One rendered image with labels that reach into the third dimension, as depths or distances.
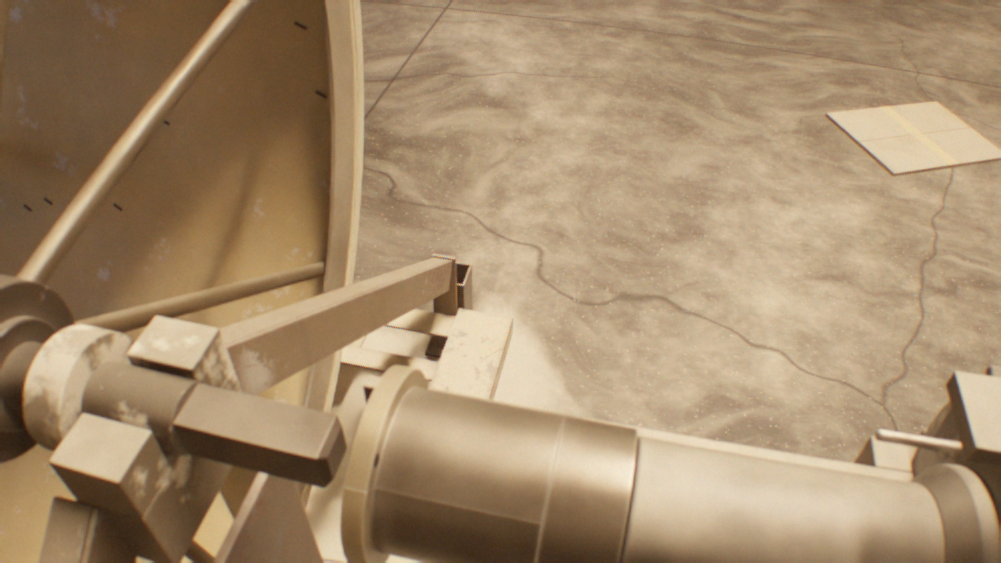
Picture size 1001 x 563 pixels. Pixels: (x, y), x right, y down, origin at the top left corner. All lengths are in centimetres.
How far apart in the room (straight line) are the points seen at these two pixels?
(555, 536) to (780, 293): 172
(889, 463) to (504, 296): 145
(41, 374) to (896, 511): 58
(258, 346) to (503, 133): 194
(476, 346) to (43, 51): 105
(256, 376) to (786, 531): 51
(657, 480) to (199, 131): 115
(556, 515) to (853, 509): 18
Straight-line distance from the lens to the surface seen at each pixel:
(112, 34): 149
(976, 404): 42
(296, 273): 118
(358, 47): 128
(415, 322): 162
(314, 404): 131
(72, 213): 74
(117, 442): 55
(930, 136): 314
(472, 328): 159
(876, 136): 300
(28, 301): 66
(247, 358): 73
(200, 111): 142
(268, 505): 68
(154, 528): 59
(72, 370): 58
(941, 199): 279
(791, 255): 226
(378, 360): 155
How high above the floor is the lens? 135
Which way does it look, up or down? 43 degrees down
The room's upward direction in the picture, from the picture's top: 2 degrees clockwise
